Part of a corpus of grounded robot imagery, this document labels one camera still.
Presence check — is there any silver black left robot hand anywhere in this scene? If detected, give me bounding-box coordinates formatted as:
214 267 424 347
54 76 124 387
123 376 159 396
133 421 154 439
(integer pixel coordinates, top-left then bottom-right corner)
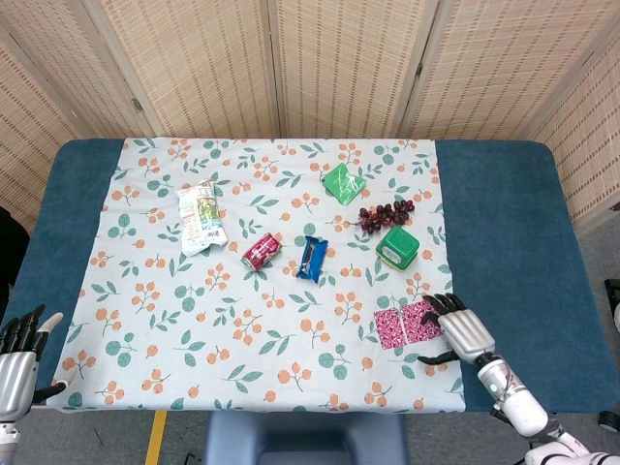
0 303 67 420

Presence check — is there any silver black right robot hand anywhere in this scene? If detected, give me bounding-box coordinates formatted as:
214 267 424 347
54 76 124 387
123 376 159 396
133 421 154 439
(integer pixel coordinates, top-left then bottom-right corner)
417 293 497 367

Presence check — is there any green plastic box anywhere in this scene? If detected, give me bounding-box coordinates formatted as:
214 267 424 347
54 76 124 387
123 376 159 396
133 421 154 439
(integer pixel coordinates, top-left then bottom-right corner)
375 226 420 272

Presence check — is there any teal blue table cover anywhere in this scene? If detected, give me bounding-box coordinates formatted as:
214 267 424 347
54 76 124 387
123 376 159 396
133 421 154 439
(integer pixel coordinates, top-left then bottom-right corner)
0 138 600 416

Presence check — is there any black object beside table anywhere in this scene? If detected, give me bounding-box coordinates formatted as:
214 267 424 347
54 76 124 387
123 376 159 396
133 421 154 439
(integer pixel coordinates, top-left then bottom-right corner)
0 206 31 316

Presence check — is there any dark red grape bunch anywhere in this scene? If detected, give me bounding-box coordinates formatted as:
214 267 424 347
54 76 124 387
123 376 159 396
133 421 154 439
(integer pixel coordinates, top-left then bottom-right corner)
346 198 417 237

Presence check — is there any yellow floor tape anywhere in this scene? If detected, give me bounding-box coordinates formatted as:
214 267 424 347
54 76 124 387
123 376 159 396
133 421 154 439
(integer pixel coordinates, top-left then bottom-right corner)
144 410 169 465

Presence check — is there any white black equipment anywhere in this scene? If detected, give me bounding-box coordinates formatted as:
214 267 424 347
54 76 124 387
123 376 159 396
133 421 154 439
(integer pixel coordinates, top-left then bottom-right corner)
604 278 620 335

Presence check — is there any blue cookie packet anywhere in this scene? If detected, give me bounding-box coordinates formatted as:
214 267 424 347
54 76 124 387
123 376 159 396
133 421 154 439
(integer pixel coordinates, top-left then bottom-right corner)
295 235 329 285

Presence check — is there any blue grey robot torso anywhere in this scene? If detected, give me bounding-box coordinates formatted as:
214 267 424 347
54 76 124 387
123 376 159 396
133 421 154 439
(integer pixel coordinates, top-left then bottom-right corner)
202 412 408 465

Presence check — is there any green foil packet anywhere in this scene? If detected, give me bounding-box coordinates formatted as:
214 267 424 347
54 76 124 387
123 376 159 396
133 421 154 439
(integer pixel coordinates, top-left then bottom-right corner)
319 163 367 206

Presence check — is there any red soda can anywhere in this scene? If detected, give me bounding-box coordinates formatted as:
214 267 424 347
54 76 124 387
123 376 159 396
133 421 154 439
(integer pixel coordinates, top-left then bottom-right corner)
240 232 283 269

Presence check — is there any floral orange berry tablecloth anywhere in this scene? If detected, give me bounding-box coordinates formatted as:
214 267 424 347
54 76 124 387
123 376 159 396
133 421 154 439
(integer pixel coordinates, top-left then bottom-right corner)
46 138 467 414

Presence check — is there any white crumpled snack bag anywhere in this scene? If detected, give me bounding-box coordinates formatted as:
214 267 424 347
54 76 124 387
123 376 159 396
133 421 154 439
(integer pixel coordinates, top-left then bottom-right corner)
174 179 228 258

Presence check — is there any woven bamboo folding screen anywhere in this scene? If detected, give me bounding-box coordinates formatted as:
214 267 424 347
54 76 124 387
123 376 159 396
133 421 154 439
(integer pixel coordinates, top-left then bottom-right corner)
0 0 620 233

